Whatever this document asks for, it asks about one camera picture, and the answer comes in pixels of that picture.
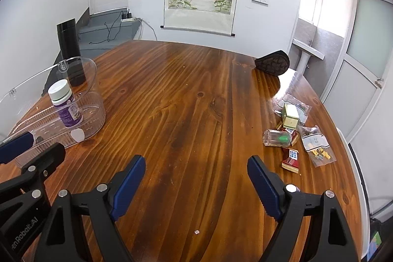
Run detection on clear bottle green insert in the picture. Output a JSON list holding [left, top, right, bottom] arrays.
[[262, 128, 292, 148]]

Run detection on black cable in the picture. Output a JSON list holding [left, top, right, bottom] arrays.
[[89, 12, 125, 44]]

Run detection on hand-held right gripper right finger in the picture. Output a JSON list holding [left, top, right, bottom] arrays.
[[247, 155, 360, 262]]

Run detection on grey raised step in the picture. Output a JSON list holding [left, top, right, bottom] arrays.
[[75, 9, 145, 59]]

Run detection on small gold box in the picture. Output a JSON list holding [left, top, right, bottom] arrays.
[[282, 104, 300, 130]]

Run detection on purple label bottle white cap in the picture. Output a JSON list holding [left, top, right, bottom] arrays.
[[47, 79, 84, 129]]

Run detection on clear plastic container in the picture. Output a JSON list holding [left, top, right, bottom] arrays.
[[0, 56, 107, 168]]

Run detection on red chocolate packet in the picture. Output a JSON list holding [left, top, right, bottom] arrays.
[[281, 148, 301, 172], [276, 123, 300, 147]]

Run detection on white cable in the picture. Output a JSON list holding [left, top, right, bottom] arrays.
[[135, 18, 159, 41]]

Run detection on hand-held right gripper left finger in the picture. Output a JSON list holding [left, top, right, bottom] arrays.
[[34, 154, 146, 262]]

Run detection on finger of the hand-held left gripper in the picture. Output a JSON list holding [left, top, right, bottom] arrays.
[[0, 131, 35, 165], [0, 142, 67, 207]]

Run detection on frosted glass door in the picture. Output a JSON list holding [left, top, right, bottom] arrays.
[[319, 0, 393, 144]]

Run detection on zip bag colourful beads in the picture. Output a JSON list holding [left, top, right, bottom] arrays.
[[274, 93, 312, 125]]

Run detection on white pedestal sink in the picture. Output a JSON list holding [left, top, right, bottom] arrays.
[[292, 38, 325, 76]]

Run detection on zip bag yellow parts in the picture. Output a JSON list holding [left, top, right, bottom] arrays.
[[297, 125, 337, 168]]

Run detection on brown patterned pouch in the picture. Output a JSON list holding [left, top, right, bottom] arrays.
[[254, 50, 291, 76]]

